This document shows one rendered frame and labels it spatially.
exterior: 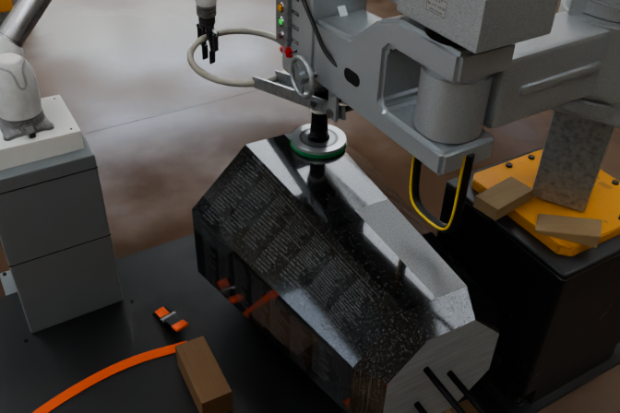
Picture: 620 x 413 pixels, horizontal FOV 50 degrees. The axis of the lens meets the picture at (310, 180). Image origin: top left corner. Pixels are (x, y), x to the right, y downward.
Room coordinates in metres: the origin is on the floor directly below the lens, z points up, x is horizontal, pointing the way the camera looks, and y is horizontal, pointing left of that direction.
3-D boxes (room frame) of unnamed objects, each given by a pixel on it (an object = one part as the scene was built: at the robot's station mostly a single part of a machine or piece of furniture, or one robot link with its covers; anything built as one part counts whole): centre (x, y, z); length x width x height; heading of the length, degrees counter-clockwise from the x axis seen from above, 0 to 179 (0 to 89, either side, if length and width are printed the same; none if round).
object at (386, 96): (1.83, -0.23, 1.30); 0.74 x 0.23 x 0.49; 33
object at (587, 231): (1.73, -0.87, 0.80); 0.20 x 0.10 x 0.05; 69
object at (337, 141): (2.17, -0.03, 0.84); 0.21 x 0.21 x 0.01
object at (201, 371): (1.62, 0.39, 0.07); 0.30 x 0.12 x 0.12; 29
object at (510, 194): (1.87, -0.69, 0.81); 0.20 x 0.10 x 0.05; 129
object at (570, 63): (1.86, -0.76, 1.36); 0.74 x 0.34 x 0.25; 123
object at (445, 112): (1.61, -0.38, 1.34); 0.19 x 0.19 x 0.20
